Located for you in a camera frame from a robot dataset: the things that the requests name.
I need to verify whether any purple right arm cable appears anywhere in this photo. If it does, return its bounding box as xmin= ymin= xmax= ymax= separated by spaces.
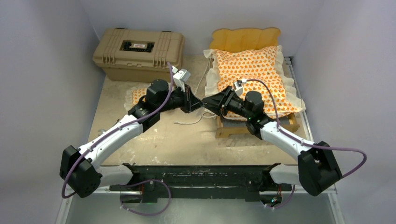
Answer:
xmin=244 ymin=79 xmax=368 ymax=210

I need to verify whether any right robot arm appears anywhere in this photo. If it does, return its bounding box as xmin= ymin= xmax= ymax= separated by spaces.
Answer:
xmin=202 ymin=86 xmax=342 ymax=196

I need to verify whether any small orange patterned pillow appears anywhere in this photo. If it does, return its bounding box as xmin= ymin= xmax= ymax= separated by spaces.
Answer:
xmin=124 ymin=87 xmax=147 ymax=111

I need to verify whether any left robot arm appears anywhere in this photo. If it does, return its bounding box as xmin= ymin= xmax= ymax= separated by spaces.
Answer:
xmin=60 ymin=79 xmax=204 ymax=199

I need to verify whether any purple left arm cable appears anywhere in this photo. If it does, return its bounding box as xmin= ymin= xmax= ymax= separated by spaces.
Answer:
xmin=61 ymin=62 xmax=175 ymax=217

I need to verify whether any tan plastic tool case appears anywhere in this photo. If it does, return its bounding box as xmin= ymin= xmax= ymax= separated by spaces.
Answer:
xmin=92 ymin=28 xmax=185 ymax=83

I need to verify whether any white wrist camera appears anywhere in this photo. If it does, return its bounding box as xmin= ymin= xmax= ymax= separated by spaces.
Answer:
xmin=172 ymin=66 xmax=191 ymax=92
xmin=233 ymin=78 xmax=247 ymax=97

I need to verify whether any silver open-end wrench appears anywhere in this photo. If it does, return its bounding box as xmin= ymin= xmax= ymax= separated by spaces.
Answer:
xmin=98 ymin=129 xmax=106 ymax=136

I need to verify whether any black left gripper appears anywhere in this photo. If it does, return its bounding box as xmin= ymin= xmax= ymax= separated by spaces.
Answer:
xmin=157 ymin=84 xmax=205 ymax=114

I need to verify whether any wooden pet bed frame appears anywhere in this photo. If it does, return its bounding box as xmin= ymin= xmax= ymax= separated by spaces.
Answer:
xmin=208 ymin=28 xmax=300 ymax=132

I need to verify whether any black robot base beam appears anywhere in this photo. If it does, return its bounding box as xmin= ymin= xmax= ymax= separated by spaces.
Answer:
xmin=109 ymin=165 xmax=292 ymax=203

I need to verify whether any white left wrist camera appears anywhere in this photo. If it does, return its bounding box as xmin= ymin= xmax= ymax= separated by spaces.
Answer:
xmin=172 ymin=66 xmax=191 ymax=92

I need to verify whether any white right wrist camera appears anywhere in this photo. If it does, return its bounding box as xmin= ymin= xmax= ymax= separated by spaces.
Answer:
xmin=233 ymin=78 xmax=247 ymax=97

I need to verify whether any orange patterned white blanket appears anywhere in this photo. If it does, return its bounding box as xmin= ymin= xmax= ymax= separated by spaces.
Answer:
xmin=204 ymin=45 xmax=306 ymax=119

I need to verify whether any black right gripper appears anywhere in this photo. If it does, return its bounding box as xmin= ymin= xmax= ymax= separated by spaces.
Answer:
xmin=203 ymin=85 xmax=252 ymax=119

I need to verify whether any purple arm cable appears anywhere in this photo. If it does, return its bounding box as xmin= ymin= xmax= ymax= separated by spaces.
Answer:
xmin=244 ymin=79 xmax=368 ymax=210
xmin=61 ymin=62 xmax=175 ymax=217

